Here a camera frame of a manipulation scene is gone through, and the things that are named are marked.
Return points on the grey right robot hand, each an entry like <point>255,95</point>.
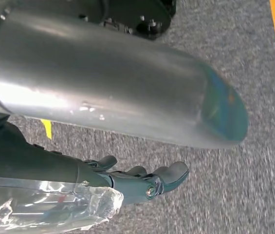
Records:
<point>103,80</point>

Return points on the black robot foot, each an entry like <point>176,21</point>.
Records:
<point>139,19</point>

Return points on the clear crumpled plastic film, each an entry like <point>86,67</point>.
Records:
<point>42,210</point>

